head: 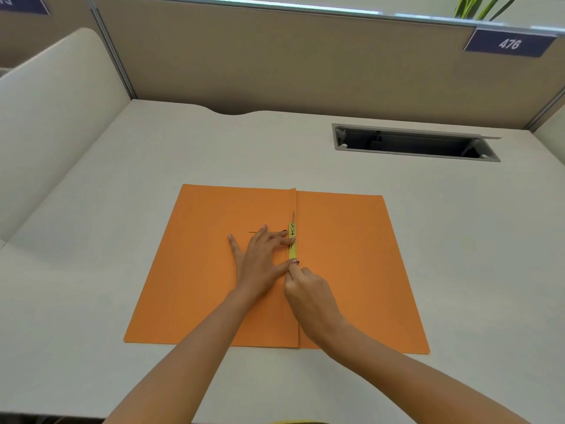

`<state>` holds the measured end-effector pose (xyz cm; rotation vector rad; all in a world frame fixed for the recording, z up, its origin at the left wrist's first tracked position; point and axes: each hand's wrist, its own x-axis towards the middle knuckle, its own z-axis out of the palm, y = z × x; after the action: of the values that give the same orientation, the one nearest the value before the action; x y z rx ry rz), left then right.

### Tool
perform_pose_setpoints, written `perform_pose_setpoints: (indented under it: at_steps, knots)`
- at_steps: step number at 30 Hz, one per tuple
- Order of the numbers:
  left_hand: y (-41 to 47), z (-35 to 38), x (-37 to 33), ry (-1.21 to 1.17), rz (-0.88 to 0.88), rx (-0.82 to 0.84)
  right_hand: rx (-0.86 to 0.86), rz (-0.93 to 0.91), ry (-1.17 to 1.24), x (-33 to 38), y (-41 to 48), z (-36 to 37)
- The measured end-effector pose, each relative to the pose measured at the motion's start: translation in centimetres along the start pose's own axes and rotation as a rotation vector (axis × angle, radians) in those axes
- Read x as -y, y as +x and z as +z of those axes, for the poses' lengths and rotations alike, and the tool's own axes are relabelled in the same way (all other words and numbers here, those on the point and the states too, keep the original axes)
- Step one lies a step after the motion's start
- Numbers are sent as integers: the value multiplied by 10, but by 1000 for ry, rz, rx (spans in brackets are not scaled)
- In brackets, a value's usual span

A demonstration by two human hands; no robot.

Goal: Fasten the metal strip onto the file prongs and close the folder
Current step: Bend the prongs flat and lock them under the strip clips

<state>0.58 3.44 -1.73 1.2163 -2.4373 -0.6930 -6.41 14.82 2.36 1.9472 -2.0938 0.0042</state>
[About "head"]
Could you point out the cream curved side divider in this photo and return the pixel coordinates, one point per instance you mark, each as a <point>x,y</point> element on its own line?
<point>53,123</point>

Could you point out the person's left little finger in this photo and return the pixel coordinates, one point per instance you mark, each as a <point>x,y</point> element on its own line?
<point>235,248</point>

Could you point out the orange paper folder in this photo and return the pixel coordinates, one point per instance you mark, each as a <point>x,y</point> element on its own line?
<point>353,278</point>

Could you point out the person's left thumb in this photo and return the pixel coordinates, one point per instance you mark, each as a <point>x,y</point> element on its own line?
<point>287,269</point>

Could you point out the person's right fingers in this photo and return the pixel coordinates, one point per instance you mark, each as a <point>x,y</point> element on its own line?
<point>296,278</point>

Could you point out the person's left hand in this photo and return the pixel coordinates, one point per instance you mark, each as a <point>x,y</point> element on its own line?
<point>258,271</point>

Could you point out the blue sign white digits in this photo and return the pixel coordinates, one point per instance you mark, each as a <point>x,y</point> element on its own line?
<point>510,43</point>

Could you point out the blue sign white letters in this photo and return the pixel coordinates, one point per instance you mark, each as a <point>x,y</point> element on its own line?
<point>22,3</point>

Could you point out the green plant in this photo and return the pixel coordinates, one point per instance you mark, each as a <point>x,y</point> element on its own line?
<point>479,6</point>

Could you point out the person's left middle finger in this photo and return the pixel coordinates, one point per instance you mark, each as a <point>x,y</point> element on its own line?
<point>274,240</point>

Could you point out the grey metal partition post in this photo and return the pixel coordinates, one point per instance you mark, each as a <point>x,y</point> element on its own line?
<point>112,48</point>

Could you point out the beige fabric partition panel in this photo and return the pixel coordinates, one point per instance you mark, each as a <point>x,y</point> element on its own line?
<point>309,66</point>

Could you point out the person's right forearm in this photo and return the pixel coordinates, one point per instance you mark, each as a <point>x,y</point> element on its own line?
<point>423,379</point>

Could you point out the person's right hand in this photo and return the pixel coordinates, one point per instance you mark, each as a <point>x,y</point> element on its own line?
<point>311,300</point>

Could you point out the person's left forearm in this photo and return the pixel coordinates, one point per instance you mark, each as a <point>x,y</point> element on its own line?
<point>185,366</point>

